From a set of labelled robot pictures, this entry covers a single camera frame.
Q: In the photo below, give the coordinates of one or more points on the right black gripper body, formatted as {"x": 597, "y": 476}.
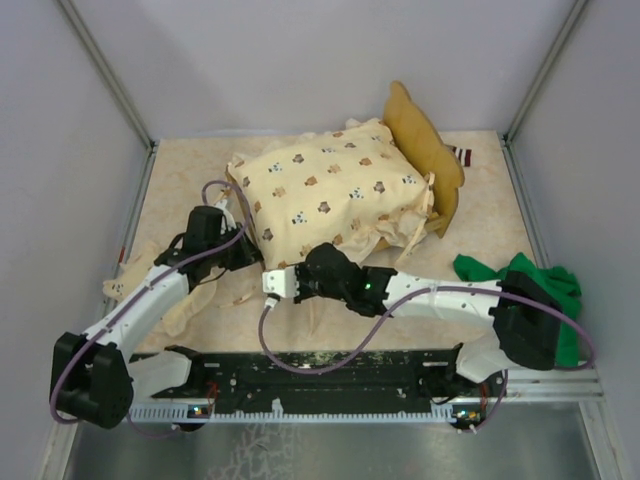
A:
{"x": 310, "y": 286}

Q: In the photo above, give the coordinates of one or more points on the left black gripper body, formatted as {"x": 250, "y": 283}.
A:
{"x": 235, "y": 256}

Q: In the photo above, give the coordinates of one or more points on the cream animal print cushion cover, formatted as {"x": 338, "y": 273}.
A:
{"x": 351, "y": 188}

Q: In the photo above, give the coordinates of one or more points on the wooden pet bed frame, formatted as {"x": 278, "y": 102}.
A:
{"x": 417, "y": 139}

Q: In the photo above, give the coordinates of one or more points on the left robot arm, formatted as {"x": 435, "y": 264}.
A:
{"x": 94, "y": 377}

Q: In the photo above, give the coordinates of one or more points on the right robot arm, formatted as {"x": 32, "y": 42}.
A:
{"x": 515, "y": 315}

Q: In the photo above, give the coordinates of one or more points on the brown striped sock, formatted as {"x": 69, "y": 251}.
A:
{"x": 464, "y": 155}

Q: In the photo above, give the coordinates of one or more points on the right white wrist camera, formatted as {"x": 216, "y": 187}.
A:
{"x": 280, "y": 284}

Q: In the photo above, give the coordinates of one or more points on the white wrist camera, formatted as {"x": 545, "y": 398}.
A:
{"x": 228, "y": 222}
{"x": 280, "y": 284}

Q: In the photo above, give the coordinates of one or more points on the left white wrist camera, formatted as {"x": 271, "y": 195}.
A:
{"x": 228, "y": 222}

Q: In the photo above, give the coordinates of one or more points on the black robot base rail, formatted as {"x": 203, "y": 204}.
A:
{"x": 393, "y": 387}

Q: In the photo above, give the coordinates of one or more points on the left aluminium frame post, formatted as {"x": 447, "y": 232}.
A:
{"x": 105, "y": 71}

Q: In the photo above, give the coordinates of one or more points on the aluminium frame post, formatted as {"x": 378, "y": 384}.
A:
{"x": 105, "y": 71}
{"x": 543, "y": 73}

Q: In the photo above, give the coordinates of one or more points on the right aluminium frame post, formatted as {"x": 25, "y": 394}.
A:
{"x": 543, "y": 73}

